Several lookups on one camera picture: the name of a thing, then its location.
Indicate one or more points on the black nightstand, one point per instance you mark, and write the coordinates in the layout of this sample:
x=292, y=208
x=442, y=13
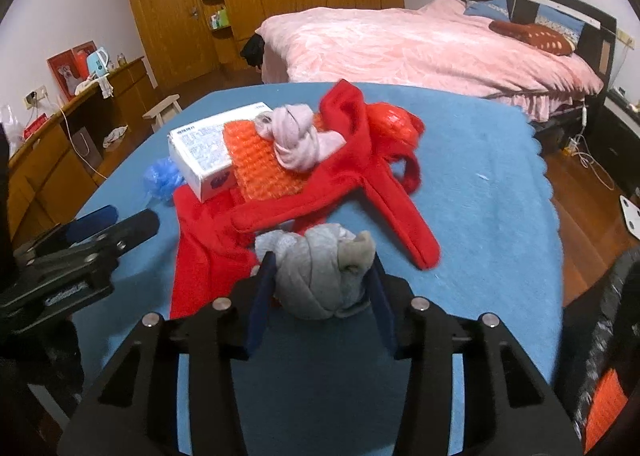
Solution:
x=613, y=139

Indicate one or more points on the white cardboard box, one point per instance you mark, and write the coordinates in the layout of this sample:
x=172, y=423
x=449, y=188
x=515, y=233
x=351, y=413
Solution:
x=199, y=151

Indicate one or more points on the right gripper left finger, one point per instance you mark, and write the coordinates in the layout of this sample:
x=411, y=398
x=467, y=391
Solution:
x=132, y=409

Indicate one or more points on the black trash bag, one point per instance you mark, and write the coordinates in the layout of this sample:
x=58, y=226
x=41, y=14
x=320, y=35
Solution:
x=596, y=375

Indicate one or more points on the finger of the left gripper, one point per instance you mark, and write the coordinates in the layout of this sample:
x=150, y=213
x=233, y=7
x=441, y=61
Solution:
x=63, y=236
x=123, y=236

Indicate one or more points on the light pink rolled sock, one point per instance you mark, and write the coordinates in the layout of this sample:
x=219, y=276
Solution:
x=296, y=141

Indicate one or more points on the black headboard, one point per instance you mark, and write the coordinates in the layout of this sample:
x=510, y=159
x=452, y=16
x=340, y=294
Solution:
x=597, y=42

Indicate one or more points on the small white stool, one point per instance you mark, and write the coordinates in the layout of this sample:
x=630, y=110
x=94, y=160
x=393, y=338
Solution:
x=163, y=111

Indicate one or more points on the brown patterned pillow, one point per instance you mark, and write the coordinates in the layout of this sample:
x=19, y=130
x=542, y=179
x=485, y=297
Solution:
x=535, y=35

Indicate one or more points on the blue plastic bag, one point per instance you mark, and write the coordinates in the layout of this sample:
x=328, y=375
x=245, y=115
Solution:
x=162, y=178

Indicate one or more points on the red picture box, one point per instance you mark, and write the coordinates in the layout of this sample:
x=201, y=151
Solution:
x=70, y=68

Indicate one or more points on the black cloth on bed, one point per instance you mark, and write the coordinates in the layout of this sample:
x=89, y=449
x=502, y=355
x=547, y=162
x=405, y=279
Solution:
x=253, y=51

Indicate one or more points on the blue pillow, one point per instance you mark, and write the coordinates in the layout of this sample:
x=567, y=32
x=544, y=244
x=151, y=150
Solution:
x=570, y=27

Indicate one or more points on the wooden desk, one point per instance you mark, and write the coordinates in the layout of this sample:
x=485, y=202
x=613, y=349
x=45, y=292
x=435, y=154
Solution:
x=59, y=167

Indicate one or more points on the red fleece garment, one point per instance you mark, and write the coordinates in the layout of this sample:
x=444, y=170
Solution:
x=215, y=236

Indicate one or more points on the white bathroom scale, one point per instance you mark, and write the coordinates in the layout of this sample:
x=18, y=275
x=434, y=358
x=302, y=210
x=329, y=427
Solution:
x=631, y=216

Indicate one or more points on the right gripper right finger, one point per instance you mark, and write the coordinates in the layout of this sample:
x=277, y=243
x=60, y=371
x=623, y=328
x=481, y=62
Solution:
x=509, y=409

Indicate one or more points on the bed with pink cover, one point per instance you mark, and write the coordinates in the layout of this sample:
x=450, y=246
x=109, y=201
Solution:
x=438, y=46

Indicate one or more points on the blue electric kettle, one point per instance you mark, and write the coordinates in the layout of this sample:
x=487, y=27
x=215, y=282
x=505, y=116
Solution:
x=97, y=62

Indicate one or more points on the grey sock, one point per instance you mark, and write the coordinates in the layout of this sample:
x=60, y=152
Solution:
x=320, y=271

